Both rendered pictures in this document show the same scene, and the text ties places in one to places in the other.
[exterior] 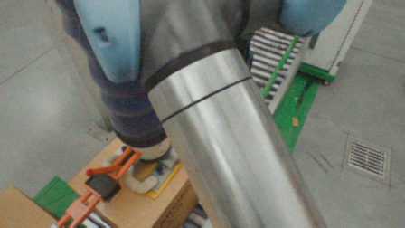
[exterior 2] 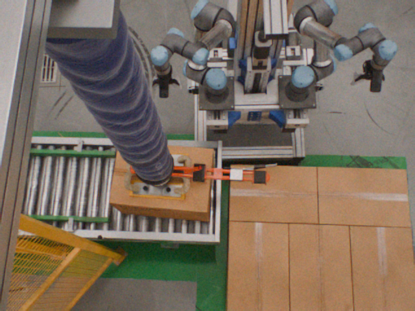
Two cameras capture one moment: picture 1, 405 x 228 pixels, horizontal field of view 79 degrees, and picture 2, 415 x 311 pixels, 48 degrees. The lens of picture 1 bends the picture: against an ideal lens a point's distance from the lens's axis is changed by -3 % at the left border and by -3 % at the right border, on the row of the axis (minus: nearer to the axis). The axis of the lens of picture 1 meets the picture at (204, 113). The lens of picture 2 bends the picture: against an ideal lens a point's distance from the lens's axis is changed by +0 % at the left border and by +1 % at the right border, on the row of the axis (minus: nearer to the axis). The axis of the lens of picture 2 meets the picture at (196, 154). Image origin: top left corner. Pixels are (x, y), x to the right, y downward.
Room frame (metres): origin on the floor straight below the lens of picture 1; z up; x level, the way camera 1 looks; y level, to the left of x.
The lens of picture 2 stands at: (0.57, 0.99, 3.72)
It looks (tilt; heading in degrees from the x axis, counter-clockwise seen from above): 74 degrees down; 252
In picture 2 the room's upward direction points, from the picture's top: 10 degrees counter-clockwise
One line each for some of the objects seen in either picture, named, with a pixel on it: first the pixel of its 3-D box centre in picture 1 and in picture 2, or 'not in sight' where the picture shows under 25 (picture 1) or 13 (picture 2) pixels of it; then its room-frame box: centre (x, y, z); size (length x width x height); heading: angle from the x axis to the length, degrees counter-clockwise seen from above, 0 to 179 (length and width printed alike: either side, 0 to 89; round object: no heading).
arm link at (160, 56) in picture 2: not in sight; (160, 57); (0.33, -0.02, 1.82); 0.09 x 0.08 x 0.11; 33
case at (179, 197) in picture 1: (157, 175); (165, 183); (0.56, 0.23, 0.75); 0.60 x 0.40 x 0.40; 147
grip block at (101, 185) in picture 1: (103, 185); (199, 172); (0.36, 0.36, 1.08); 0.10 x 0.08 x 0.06; 58
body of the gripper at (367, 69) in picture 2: not in sight; (373, 67); (-0.56, 0.43, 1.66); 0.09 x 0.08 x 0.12; 63
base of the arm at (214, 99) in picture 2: not in sight; (216, 89); (0.03, -0.06, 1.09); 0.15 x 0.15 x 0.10
